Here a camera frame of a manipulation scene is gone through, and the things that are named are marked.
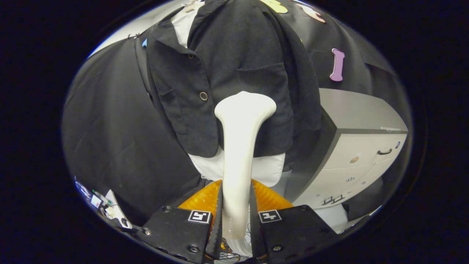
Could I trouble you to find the black floor cables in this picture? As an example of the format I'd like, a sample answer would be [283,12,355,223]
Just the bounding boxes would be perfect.
[218,235,253,263]

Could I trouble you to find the white flat board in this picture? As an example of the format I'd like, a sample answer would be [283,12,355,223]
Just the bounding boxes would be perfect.
[104,189,133,230]

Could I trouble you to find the black jacket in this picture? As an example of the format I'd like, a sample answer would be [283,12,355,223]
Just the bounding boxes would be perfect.
[141,0,323,158]

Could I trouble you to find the white mannequin torso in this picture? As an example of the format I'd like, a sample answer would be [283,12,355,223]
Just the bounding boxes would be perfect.
[171,2,286,187]

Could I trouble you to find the grey cabinet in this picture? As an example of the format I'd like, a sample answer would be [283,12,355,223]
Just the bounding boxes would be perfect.
[284,88,409,209]

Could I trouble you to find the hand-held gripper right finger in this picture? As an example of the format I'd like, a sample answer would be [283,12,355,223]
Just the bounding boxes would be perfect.
[250,180,339,263]

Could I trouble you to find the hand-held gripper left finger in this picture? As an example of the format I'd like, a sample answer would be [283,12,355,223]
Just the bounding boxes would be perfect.
[136,180,223,264]

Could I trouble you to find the white garment steamer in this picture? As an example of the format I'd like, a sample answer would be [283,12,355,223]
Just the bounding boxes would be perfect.
[214,91,277,239]

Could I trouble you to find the black backdrop cloth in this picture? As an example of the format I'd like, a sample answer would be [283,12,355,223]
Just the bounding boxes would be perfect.
[62,0,411,224]

